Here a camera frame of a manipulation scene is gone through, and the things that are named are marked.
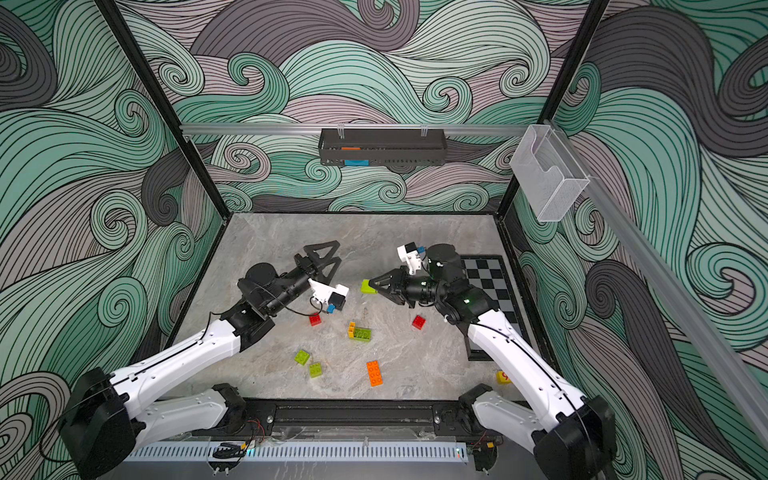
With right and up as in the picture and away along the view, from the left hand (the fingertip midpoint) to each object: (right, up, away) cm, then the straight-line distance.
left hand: (330, 238), depth 69 cm
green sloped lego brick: (+9, -12, -1) cm, 15 cm away
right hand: (+10, -11, 0) cm, 15 cm away
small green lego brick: (-10, -33, +13) cm, 37 cm away
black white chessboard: (+48, -11, +26) cm, 56 cm away
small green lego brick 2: (-6, -36, +11) cm, 38 cm away
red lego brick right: (+24, -26, +20) cm, 40 cm away
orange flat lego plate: (+10, -37, +12) cm, 40 cm away
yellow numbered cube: (+44, -37, +9) cm, 59 cm away
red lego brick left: (-8, -25, +21) cm, 34 cm away
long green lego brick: (+6, -29, +18) cm, 35 cm away
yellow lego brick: (+3, -26, +15) cm, 30 cm away
